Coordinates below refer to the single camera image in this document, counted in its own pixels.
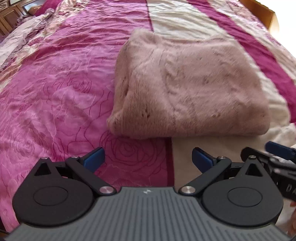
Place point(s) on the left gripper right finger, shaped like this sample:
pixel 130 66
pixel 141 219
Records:
pixel 212 169

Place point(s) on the wooden window side cabinet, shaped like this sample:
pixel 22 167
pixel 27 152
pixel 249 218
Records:
pixel 263 13

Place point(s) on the floral pillow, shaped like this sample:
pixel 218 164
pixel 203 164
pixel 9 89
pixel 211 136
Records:
pixel 27 28

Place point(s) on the pink knitted sweater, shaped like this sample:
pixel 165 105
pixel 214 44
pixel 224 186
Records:
pixel 181 88

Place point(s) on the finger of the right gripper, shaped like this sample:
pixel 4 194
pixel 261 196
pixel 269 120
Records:
pixel 266 159
pixel 279 150

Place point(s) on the magenta floral bed cover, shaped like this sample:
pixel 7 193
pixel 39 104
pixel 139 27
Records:
pixel 57 91

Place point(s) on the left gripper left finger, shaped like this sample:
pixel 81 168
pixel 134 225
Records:
pixel 83 168

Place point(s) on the wooden headboard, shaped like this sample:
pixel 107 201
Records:
pixel 11 11

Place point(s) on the magenta pillow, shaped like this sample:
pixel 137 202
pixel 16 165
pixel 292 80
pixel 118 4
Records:
pixel 48 4

